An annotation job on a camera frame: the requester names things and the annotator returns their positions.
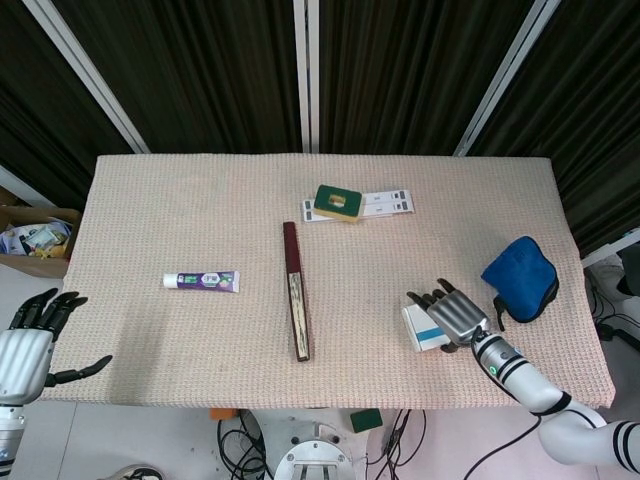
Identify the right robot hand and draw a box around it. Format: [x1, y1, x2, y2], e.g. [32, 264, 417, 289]
[406, 277, 491, 355]

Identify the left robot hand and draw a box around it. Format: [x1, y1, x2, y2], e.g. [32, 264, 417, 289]
[0, 288, 114, 406]

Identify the white box with blue stripe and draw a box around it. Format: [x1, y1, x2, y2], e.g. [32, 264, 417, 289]
[401, 303, 450, 354]

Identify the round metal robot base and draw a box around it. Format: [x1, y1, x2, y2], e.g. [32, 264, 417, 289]
[273, 422, 357, 480]

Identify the cardboard box with clutter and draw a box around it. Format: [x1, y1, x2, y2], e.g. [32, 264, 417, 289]
[0, 185, 82, 279]

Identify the blue zippered pouch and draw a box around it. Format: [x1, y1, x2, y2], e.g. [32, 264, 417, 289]
[480, 235, 560, 332]

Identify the beige woven tablecloth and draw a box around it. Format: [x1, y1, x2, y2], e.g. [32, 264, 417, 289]
[39, 153, 615, 410]

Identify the green sponge on floor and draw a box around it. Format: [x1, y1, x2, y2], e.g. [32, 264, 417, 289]
[349, 408, 384, 434]

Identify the dark red folding fan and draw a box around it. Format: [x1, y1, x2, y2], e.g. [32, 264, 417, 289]
[282, 221, 312, 362]

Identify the green and yellow sponge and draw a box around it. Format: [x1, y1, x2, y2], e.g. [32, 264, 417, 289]
[313, 184, 363, 224]

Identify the white shoe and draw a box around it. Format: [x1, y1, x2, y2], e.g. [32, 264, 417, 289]
[102, 463, 164, 480]

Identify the purple and white toothpaste tube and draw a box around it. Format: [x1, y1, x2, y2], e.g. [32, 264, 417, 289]
[162, 270, 241, 294]

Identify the black cable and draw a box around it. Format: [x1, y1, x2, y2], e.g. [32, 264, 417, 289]
[215, 408, 274, 480]

